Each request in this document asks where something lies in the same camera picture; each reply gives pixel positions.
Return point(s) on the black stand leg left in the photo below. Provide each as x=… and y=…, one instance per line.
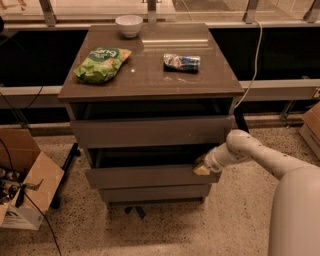
x=74, y=152

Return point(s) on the green snack bag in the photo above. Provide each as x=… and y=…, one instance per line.
x=101, y=65

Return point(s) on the cardboard box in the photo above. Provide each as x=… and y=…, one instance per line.
x=310, y=131
x=19, y=152

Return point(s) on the white bowl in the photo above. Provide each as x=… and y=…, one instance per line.
x=129, y=25

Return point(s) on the grey drawer cabinet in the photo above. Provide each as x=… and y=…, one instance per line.
x=144, y=89

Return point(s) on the crumpled blue silver packet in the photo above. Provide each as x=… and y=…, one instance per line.
x=181, y=63

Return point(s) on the cardboard box on right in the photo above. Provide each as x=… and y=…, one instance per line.
x=310, y=131

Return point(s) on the black stand leg right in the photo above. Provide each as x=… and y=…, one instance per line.
x=240, y=120

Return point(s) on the cardboard box on left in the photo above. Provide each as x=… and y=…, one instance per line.
x=19, y=152

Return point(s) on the grey top drawer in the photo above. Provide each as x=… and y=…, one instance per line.
x=151, y=132

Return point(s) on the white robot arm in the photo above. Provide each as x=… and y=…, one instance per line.
x=295, y=216

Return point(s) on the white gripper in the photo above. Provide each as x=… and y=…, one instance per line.
x=211, y=162

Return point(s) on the grey drawer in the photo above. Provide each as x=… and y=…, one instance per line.
x=147, y=166
x=151, y=132
x=155, y=193

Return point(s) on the metal parts in box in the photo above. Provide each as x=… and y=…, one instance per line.
x=9, y=185

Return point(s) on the black stand leg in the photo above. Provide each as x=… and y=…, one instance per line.
x=74, y=152
x=240, y=120

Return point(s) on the grey bottom drawer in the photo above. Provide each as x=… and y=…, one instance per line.
x=155, y=193

